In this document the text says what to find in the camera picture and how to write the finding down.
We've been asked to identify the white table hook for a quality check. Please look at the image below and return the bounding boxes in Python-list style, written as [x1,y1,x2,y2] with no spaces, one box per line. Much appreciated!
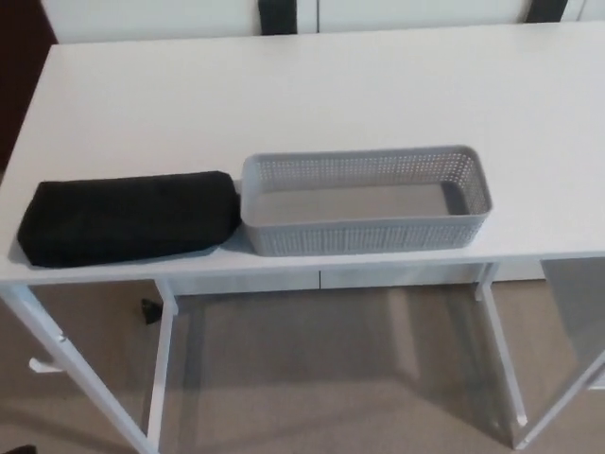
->
[27,357,65,379]

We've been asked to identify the small black floor object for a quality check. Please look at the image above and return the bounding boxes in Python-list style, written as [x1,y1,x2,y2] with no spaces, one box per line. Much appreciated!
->
[140,297,162,326]

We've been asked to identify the dark brown door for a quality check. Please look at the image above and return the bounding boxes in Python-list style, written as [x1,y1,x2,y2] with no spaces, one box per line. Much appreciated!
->
[0,0,59,176]

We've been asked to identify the grey perforated plastic basket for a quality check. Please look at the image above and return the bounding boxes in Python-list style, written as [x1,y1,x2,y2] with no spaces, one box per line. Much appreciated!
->
[241,144,493,258]

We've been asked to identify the white metal table leg frame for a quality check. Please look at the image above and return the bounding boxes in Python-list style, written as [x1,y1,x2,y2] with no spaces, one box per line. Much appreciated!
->
[475,262,605,450]
[0,276,181,454]

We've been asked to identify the black vertical post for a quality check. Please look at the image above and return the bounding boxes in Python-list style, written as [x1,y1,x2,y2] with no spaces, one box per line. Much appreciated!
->
[257,0,297,35]
[523,0,568,24]

